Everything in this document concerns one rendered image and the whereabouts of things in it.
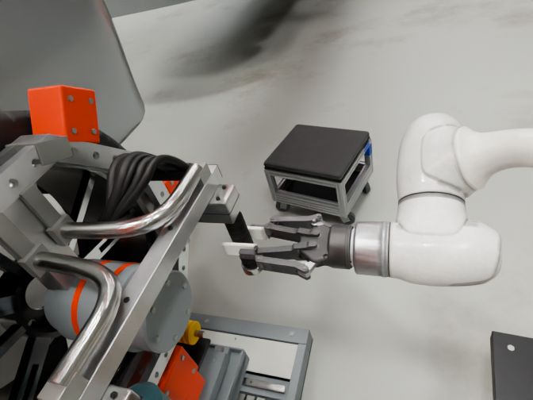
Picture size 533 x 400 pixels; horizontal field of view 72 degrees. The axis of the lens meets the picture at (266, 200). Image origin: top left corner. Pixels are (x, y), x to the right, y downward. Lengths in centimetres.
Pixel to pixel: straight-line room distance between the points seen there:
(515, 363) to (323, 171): 92
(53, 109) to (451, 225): 63
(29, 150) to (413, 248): 57
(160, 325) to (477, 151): 54
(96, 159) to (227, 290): 114
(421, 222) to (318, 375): 95
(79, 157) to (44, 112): 9
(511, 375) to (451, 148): 68
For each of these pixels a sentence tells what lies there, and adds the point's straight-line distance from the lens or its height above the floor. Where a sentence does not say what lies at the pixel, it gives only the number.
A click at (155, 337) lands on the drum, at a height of 85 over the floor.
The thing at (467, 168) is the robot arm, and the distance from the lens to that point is 63.
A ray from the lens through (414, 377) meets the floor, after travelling 143.
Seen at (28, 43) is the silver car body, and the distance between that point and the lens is 125.
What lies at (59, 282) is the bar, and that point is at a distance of 67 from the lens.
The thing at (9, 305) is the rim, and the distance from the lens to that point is 75.
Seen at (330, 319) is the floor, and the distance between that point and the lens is 153.
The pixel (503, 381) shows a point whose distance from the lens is 114.
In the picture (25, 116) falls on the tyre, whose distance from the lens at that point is 73.
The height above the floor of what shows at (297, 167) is 34.
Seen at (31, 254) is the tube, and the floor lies 102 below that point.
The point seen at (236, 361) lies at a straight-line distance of 137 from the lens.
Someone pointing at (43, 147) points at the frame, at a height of 111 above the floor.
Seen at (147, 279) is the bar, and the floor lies 98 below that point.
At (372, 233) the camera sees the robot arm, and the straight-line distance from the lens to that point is 60.
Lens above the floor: 132
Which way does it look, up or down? 40 degrees down
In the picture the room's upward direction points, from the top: 18 degrees counter-clockwise
